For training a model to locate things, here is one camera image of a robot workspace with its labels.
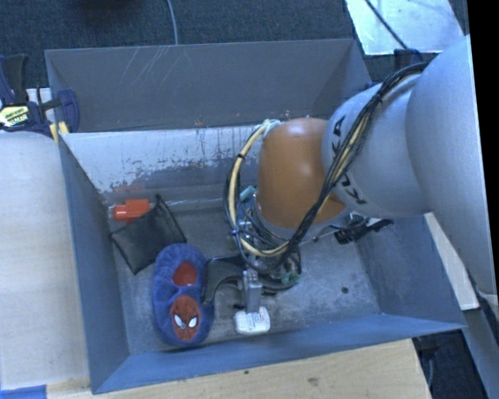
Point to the black cloth pouch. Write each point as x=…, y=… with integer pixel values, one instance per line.
x=147, y=240

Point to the orange plastic cap piece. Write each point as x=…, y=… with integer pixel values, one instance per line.
x=132, y=209

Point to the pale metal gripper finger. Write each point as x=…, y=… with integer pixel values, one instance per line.
x=253, y=293

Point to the black curved flat piece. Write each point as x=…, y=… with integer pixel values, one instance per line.
x=222, y=270

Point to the white small packet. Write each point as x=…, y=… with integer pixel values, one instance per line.
x=250, y=323

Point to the grey metal bin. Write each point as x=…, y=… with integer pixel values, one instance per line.
x=184, y=86

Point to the blue slipper with red mask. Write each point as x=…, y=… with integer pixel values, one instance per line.
x=177, y=308

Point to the pale wood flat board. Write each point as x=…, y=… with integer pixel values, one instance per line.
x=30, y=261

